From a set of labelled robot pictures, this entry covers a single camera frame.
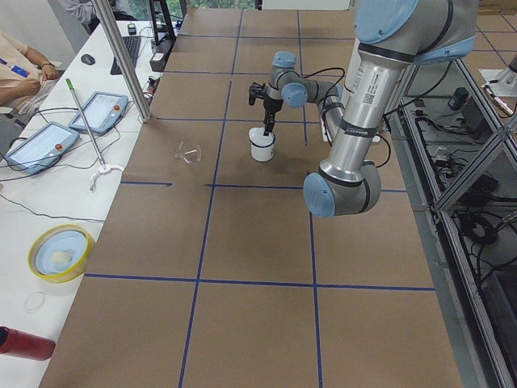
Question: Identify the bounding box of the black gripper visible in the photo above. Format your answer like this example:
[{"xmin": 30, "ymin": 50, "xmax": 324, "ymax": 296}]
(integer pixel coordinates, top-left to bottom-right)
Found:
[{"xmin": 263, "ymin": 95, "xmax": 283, "ymax": 135}]

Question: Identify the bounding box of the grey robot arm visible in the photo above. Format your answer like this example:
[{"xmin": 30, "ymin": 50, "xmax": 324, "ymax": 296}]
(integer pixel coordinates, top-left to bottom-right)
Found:
[
  {"xmin": 303, "ymin": 1, "xmax": 479, "ymax": 217},
  {"xmin": 249, "ymin": 51, "xmax": 378, "ymax": 143}
]

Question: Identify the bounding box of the white enamel cup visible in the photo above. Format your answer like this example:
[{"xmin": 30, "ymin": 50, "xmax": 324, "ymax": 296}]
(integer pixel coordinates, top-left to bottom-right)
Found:
[{"xmin": 249, "ymin": 127, "xmax": 276, "ymax": 162}]

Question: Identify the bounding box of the black keyboard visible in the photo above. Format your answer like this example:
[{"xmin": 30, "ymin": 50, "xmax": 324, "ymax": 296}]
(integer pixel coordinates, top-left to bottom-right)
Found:
[{"xmin": 110, "ymin": 35, "xmax": 142, "ymax": 76}]

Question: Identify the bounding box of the blue teach pendant far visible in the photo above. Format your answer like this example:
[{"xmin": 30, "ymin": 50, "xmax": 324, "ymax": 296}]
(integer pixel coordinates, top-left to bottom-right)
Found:
[{"xmin": 82, "ymin": 91, "xmax": 129, "ymax": 135}]

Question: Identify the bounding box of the blue teach pendant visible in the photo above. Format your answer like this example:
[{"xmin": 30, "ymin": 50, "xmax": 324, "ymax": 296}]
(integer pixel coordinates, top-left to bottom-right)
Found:
[
  {"xmin": 82, "ymin": 91, "xmax": 129, "ymax": 135},
  {"xmin": 6, "ymin": 121, "xmax": 79, "ymax": 175}
]

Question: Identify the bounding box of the metal rod white claw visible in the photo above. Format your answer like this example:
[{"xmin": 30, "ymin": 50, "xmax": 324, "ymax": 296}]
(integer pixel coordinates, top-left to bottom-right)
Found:
[{"xmin": 65, "ymin": 78, "xmax": 124, "ymax": 192}]

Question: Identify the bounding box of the black computer mouse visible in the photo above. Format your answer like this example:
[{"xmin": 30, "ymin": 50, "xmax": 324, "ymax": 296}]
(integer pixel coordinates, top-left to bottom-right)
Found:
[{"xmin": 81, "ymin": 53, "xmax": 95, "ymax": 65}]

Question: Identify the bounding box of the blue teach pendant near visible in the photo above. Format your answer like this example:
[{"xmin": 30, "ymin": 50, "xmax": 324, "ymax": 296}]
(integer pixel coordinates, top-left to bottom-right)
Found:
[{"xmin": 6, "ymin": 121, "xmax": 79, "ymax": 175}]

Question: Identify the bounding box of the seated person in beige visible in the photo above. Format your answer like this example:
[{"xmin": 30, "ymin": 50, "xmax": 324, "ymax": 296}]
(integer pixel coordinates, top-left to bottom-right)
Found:
[{"xmin": 1, "ymin": 31, "xmax": 60, "ymax": 124}]

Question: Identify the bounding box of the red bottle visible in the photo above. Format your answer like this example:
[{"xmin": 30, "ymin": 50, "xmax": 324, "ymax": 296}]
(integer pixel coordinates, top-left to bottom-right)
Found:
[{"xmin": 1, "ymin": 327, "xmax": 56, "ymax": 361}]

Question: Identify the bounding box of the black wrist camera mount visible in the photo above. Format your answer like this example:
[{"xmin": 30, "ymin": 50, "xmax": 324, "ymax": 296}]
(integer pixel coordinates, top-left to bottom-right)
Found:
[{"xmin": 248, "ymin": 82, "xmax": 266, "ymax": 106}]

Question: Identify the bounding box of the silver aluminium frame post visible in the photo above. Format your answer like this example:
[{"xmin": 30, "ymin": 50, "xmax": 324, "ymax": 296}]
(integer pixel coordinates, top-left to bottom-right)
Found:
[{"xmin": 92, "ymin": 0, "xmax": 151, "ymax": 123}]

